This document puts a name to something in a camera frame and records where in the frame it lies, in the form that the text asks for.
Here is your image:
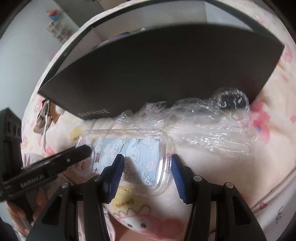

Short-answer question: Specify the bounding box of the clear cartoon phone case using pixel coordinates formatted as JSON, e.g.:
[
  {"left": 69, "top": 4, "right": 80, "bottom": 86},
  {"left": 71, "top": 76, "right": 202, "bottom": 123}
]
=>
[{"left": 75, "top": 128, "right": 172, "bottom": 196}]

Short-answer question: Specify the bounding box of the person's left hand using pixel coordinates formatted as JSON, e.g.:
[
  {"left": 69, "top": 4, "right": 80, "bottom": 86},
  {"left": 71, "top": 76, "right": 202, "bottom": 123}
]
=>
[{"left": 6, "top": 188, "right": 48, "bottom": 237}]

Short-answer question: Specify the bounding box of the crumpled clear plastic wrap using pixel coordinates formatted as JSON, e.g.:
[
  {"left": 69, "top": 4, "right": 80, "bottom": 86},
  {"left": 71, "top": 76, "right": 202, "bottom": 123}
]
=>
[{"left": 115, "top": 88, "right": 256, "bottom": 156}]

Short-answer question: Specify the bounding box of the pink cartoon print blanket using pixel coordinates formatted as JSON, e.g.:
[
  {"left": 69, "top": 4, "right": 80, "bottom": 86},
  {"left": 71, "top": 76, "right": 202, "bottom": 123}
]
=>
[{"left": 21, "top": 1, "right": 295, "bottom": 240}]

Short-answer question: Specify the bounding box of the black cardboard storage box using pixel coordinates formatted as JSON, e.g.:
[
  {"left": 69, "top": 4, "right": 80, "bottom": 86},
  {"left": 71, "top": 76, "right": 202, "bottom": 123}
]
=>
[{"left": 38, "top": 1, "right": 284, "bottom": 120}]

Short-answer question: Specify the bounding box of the small shelf with trinkets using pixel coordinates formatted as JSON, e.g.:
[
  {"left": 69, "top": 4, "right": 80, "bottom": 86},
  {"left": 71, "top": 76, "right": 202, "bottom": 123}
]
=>
[{"left": 47, "top": 21, "right": 72, "bottom": 43}]

